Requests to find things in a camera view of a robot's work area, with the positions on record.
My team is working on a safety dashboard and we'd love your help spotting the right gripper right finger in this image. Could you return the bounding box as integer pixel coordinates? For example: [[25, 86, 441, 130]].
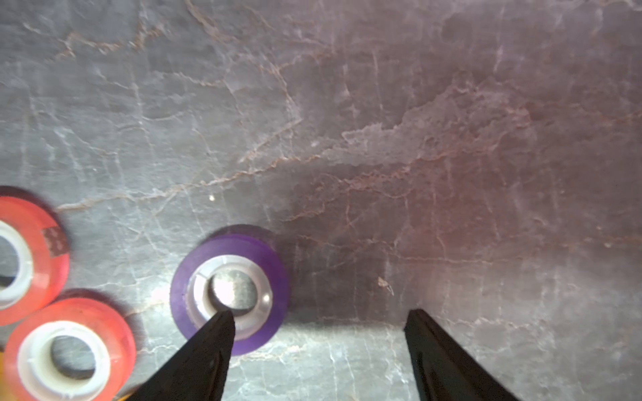
[[404, 309, 518, 401]]

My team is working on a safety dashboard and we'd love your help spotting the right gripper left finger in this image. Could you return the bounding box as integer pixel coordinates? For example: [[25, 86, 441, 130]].
[[129, 311, 235, 401]]

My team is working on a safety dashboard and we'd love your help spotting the purple tape roll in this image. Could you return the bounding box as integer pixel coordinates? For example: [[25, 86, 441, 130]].
[[170, 234, 290, 356]]

